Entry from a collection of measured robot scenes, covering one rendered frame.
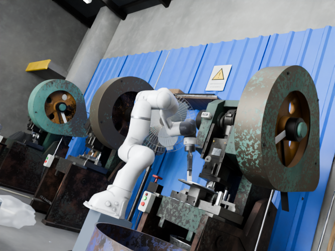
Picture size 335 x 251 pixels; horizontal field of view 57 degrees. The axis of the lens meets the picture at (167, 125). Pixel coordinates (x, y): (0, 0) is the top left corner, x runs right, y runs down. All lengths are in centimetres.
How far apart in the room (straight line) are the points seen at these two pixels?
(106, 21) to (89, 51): 84
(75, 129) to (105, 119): 185
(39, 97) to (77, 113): 63
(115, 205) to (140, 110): 50
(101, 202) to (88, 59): 582
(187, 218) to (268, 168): 60
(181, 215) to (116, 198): 60
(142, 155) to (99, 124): 159
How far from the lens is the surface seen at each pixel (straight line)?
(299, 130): 208
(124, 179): 161
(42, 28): 867
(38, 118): 468
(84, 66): 715
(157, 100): 166
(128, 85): 328
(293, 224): 314
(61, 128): 484
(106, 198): 159
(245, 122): 183
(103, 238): 83
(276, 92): 190
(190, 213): 202
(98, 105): 310
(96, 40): 737
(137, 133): 162
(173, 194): 227
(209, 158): 224
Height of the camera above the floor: 61
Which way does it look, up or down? 13 degrees up
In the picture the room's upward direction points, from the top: 21 degrees clockwise
